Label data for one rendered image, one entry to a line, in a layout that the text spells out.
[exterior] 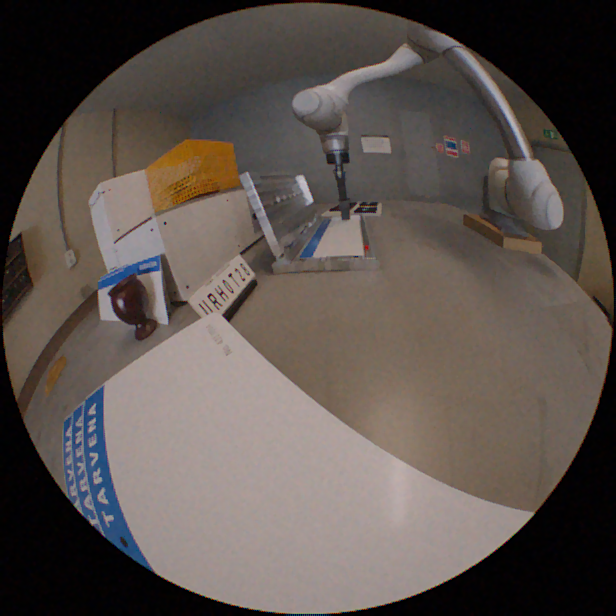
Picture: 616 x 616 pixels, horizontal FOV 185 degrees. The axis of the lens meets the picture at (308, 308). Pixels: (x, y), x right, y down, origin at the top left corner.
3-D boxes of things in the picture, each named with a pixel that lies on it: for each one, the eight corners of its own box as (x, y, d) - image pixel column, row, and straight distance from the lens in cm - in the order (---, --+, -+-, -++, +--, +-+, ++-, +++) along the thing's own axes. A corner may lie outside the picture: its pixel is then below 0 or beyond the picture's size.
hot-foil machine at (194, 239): (187, 305, 45) (141, 132, 47) (118, 307, 79) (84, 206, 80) (289, 219, 107) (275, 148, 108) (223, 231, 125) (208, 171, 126)
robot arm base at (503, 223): (501, 219, 110) (502, 208, 109) (529, 238, 94) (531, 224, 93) (473, 214, 99) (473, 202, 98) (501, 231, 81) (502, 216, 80)
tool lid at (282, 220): (247, 171, 40) (239, 176, 41) (285, 260, 41) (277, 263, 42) (302, 172, 82) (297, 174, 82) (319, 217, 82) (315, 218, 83)
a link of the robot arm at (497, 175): (509, 211, 104) (507, 163, 104) (531, 225, 90) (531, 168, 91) (481, 204, 96) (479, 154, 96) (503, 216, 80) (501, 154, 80)
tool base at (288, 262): (379, 269, 40) (379, 251, 38) (273, 274, 43) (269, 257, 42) (366, 221, 82) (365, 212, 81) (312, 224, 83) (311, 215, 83)
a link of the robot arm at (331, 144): (348, 139, 78) (351, 154, 77) (322, 141, 79) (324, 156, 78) (348, 134, 69) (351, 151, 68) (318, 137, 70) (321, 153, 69)
